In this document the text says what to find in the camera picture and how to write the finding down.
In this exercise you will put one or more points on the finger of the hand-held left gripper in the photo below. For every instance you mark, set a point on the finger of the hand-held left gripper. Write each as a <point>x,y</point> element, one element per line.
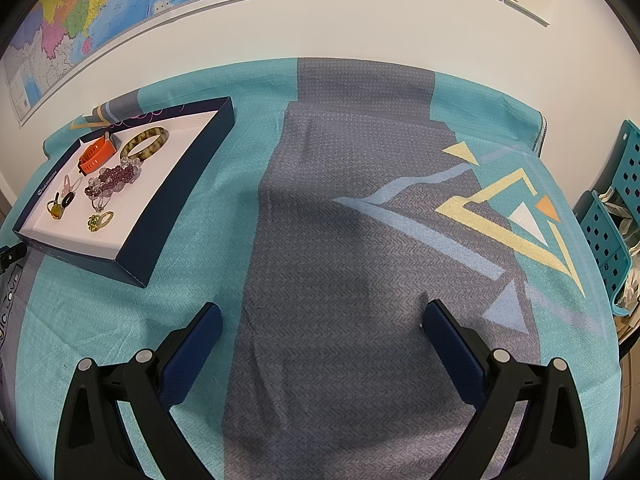
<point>9,256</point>

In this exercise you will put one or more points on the white plastic bag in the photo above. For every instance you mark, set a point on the white plastic bag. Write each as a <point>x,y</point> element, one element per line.
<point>630,225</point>

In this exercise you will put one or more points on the colourful wall map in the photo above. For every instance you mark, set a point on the colourful wall map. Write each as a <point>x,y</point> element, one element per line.
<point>75,20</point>

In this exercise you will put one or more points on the tortoiseshell bangle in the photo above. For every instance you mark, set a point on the tortoiseshell bangle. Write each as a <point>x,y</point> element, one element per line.
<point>150,146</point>

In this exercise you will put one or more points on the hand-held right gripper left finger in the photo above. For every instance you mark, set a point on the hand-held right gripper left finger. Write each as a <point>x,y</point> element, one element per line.
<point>192,355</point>

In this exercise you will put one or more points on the teal plastic basket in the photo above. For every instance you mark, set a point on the teal plastic basket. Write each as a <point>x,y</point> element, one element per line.
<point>605,240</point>

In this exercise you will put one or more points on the orange watch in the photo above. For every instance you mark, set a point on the orange watch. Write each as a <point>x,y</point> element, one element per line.
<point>95,152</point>

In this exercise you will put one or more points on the dark blue shallow box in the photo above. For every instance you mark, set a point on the dark blue shallow box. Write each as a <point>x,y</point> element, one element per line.
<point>150,180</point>

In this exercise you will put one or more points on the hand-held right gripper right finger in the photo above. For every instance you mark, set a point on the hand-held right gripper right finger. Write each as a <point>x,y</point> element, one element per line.
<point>452,355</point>

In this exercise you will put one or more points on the teal and grey printed blanket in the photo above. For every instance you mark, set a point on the teal and grey printed blanket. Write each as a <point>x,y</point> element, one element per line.
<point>350,210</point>

